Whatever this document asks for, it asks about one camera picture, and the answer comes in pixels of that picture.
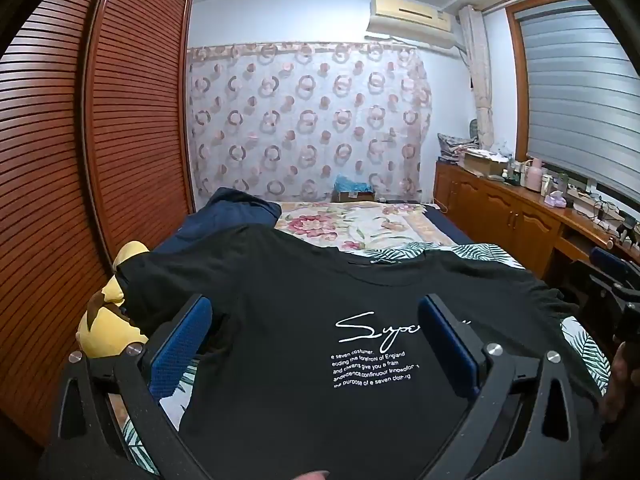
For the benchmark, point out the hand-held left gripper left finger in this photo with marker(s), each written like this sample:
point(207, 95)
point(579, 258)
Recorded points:
point(180, 345)

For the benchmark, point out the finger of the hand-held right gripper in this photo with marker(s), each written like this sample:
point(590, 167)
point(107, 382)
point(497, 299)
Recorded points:
point(605, 258)

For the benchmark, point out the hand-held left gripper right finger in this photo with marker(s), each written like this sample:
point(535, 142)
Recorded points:
point(450, 340)

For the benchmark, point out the black printed t-shirt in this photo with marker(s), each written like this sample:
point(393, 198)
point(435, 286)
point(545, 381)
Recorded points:
point(300, 285)

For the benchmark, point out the person's right hand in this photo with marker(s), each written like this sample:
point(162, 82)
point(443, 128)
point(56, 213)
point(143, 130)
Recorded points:
point(622, 377)

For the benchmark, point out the yellow plush toy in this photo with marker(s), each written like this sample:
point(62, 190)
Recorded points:
point(107, 340)

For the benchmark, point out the purple tissue holder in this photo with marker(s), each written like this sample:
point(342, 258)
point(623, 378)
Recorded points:
point(556, 201)

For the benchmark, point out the leaf print blanket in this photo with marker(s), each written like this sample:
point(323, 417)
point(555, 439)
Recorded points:
point(490, 255)

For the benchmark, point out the pink bottle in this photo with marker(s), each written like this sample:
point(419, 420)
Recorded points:
point(534, 175)

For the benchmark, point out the wooden cabinet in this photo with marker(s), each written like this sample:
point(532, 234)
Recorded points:
point(500, 210)

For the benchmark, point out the dark blue mattress sheet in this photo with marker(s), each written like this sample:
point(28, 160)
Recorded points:
point(440, 222)

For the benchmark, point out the navy blue folded cloth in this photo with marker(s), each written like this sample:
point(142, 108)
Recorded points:
point(225, 215)

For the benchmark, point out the floral bed sheet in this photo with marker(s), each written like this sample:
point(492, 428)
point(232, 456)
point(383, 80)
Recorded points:
point(350, 225)

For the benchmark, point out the cardboard box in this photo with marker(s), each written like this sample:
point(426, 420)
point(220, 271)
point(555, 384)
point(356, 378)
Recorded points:
point(482, 162)

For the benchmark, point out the grey window blind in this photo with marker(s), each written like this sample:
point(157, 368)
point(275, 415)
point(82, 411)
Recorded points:
point(575, 85)

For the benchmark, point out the blue cloth in box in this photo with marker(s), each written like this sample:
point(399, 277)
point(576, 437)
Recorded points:
point(352, 185)

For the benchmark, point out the patterned cushion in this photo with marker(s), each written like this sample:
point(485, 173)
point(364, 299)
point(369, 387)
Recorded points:
point(452, 147)

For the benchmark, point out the beige floral side curtain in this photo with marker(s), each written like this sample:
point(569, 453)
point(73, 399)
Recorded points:
point(477, 85)

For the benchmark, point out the wooden louvered wardrobe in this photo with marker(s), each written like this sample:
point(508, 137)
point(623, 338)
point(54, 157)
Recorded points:
point(125, 110)

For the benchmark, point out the circle pattern curtain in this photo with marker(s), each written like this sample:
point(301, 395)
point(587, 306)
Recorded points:
point(300, 125)

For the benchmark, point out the wooden window frame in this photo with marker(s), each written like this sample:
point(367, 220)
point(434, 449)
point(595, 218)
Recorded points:
point(515, 85)

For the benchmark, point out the wall air conditioner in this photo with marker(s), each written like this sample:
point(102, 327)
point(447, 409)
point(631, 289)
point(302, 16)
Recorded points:
point(410, 15)

